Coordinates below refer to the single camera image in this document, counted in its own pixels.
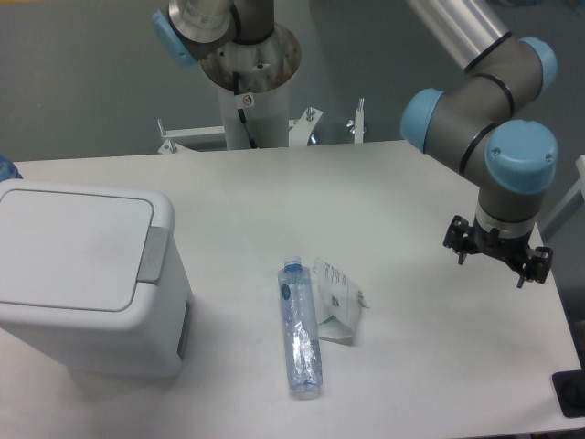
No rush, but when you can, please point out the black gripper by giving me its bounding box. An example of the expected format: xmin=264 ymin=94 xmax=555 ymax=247
xmin=443 ymin=215 xmax=553 ymax=288

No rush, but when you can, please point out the white plastic trash can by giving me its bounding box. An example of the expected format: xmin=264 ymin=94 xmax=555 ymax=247
xmin=1 ymin=179 xmax=194 ymax=378

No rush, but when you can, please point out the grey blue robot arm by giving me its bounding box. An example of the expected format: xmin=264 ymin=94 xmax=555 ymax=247
xmin=152 ymin=1 xmax=558 ymax=283

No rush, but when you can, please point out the black clamp at table edge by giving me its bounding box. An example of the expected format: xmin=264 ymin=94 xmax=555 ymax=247
xmin=552 ymin=369 xmax=584 ymax=419

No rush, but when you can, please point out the crushed clear plastic bottle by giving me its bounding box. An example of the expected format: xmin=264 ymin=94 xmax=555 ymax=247
xmin=278 ymin=256 xmax=323 ymax=401

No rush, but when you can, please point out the blue patterned object left edge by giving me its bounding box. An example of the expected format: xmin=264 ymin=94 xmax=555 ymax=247
xmin=0 ymin=155 xmax=23 ymax=182

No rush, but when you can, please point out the white frame bar right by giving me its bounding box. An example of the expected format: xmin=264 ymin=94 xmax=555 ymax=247
xmin=539 ymin=155 xmax=584 ymax=241

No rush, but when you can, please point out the white bracket with bolt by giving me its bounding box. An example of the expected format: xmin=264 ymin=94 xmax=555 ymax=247
xmin=346 ymin=97 xmax=367 ymax=144

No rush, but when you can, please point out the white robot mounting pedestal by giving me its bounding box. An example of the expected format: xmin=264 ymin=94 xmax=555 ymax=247
xmin=158 ymin=24 xmax=323 ymax=154

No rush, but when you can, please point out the black cable on pedestal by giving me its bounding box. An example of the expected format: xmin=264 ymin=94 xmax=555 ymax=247
xmin=231 ymin=70 xmax=258 ymax=150

